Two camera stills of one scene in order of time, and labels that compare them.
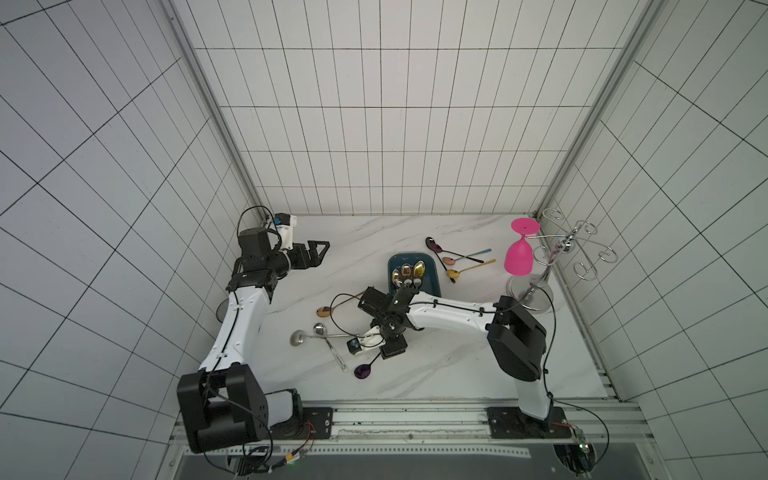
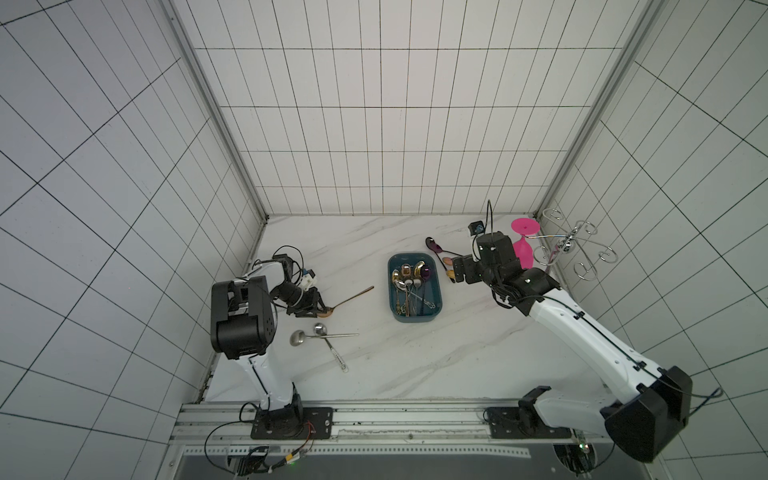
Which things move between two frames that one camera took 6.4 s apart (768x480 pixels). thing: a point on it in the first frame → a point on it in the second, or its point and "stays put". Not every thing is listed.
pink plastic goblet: (519, 257) stays put
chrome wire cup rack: (535, 292) stays put
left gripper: (314, 260) → (310, 305)
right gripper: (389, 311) → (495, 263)
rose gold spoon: (325, 311) stays put
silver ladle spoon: (298, 337) stays put
